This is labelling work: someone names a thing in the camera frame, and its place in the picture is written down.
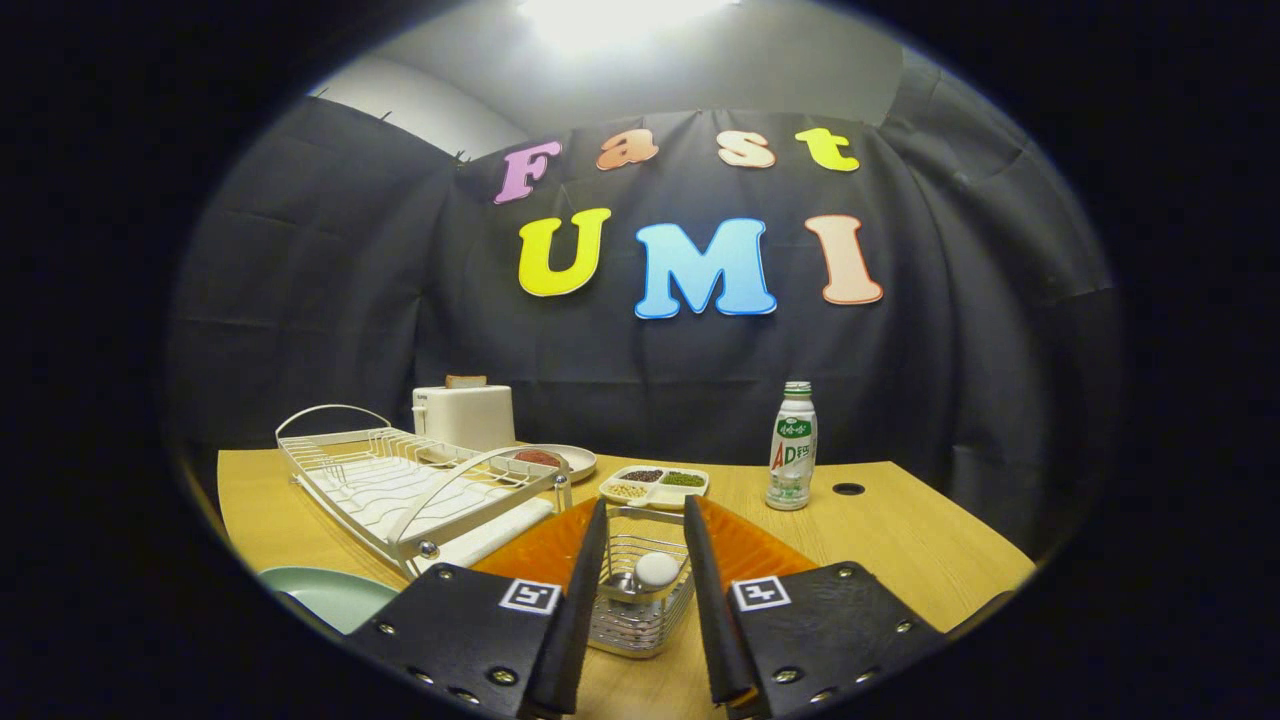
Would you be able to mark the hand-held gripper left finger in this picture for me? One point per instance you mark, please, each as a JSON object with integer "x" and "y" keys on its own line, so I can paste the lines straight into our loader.
{"x": 580, "y": 620}

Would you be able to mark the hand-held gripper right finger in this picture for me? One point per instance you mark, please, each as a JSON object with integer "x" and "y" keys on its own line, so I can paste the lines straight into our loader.
{"x": 715, "y": 620}

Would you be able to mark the pale green plate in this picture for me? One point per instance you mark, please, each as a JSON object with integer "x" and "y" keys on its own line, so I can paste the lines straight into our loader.
{"x": 330, "y": 595}

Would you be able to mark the white divided dish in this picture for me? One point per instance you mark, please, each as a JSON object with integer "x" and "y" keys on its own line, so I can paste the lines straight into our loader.
{"x": 660, "y": 493}

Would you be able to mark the beige round plate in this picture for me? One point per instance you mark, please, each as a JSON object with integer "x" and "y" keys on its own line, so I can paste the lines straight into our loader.
{"x": 580, "y": 462}

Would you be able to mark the yellow soybean pile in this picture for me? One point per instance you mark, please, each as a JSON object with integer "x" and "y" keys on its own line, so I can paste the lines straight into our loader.
{"x": 627, "y": 490}

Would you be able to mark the green bean pile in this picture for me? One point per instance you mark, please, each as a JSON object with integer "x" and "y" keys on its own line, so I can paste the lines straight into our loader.
{"x": 685, "y": 479}

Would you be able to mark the dark red bean pile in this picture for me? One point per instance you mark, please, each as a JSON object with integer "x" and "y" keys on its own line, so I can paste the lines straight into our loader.
{"x": 643, "y": 475}

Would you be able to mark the red meat slice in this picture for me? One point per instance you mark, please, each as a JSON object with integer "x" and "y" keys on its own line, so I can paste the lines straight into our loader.
{"x": 540, "y": 458}

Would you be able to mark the white drink bottle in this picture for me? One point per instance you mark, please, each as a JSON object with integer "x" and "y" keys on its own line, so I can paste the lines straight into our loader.
{"x": 790, "y": 460}

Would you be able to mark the black table grommet hole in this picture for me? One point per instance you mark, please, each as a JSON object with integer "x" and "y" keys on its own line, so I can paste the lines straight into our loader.
{"x": 849, "y": 489}

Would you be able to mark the white toaster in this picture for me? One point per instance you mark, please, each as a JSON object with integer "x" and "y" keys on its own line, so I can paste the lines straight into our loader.
{"x": 465, "y": 415}

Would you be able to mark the white drain tray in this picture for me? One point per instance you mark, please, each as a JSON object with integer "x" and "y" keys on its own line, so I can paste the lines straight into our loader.
{"x": 380, "y": 495}

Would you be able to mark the toast slice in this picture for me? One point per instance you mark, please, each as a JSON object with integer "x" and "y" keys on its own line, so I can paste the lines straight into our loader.
{"x": 466, "y": 381}

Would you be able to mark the black backdrop cloth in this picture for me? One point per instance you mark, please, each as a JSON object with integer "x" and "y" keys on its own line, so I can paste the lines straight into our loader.
{"x": 330, "y": 300}

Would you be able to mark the large ceiling light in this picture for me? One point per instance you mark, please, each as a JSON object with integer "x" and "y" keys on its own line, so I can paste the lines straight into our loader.
{"x": 620, "y": 18}

